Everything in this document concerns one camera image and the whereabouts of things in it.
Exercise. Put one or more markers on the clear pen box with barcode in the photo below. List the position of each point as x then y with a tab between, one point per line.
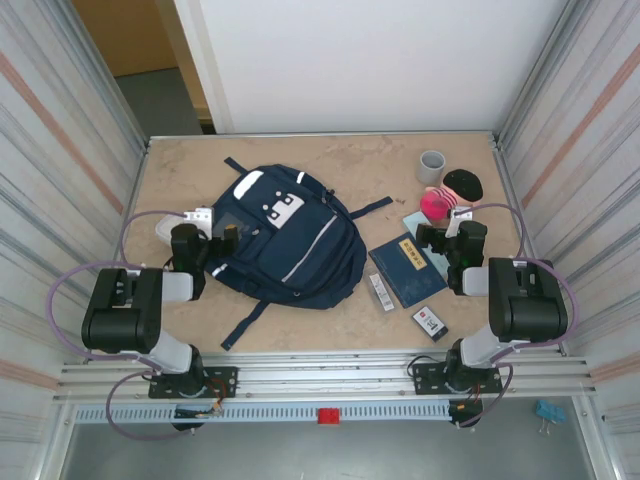
381	292

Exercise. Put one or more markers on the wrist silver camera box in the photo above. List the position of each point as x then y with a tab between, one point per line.
197	216
460	214

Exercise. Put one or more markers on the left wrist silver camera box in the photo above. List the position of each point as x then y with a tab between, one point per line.
197	216

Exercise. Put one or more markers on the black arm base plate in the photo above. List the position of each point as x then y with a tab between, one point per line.
225	375
425	372

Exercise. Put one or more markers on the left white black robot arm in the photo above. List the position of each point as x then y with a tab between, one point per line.
120	310

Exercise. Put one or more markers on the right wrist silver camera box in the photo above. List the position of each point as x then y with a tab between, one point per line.
460	214

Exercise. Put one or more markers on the grey plastic cup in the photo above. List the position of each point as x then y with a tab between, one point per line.
430	172

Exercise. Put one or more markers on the light brown wooden door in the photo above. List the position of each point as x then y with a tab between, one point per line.
130	35

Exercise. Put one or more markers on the translucent corrugated enclosure panel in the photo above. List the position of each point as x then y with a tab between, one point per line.
50	150
590	150

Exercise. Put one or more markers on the aluminium mounting rail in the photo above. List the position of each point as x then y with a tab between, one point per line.
325	372

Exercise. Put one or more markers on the plush doll with black hair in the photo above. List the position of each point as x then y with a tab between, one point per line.
462	182

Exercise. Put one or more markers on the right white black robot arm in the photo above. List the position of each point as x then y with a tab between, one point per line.
530	305

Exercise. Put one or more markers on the dark blue book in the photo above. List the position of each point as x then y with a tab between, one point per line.
405	275

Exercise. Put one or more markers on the navy blue student backpack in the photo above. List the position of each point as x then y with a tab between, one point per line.
300	240

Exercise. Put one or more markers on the red plastic block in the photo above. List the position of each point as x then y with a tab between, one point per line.
329	416

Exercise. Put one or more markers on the black card box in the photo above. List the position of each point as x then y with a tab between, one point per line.
429	324

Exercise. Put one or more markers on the light teal notebook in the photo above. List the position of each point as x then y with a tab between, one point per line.
415	220

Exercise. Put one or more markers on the blue binder clip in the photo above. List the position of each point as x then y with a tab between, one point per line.
550	411

